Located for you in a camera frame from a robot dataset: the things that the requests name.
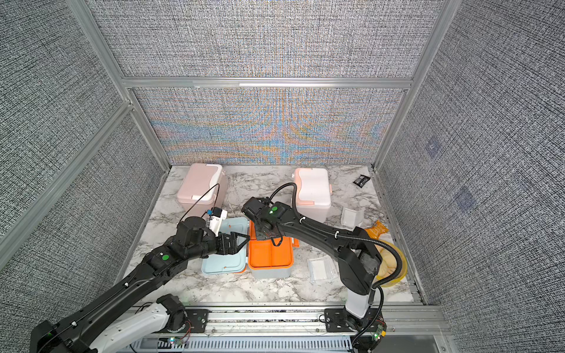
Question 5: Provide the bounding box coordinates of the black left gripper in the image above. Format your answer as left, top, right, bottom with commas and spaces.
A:
187, 231, 251, 262

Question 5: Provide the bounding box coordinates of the blue orange medicine box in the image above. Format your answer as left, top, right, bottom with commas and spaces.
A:
201, 217, 300, 279

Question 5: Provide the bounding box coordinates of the white pink medicine chest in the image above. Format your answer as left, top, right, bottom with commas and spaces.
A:
293, 168, 332, 223

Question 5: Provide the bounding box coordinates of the clear plastic gauze box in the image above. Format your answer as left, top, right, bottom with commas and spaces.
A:
341, 207, 364, 228

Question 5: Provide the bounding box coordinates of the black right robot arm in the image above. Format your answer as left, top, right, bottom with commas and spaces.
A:
241, 182, 405, 335

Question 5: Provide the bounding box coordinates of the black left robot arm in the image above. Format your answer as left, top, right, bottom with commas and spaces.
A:
29, 216, 250, 352

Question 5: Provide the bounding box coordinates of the pink white medicine box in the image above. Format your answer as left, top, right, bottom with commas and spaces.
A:
177, 163, 228, 217

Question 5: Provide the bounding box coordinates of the black foil sachet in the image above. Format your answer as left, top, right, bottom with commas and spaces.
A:
353, 175, 371, 188

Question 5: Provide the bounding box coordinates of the orange plastic toy piece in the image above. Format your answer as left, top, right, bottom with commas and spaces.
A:
366, 221, 389, 240

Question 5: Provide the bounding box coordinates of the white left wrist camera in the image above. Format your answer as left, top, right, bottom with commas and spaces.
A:
207, 207, 227, 236

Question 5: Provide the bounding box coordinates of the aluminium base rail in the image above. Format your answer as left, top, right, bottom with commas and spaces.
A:
79, 304, 456, 353

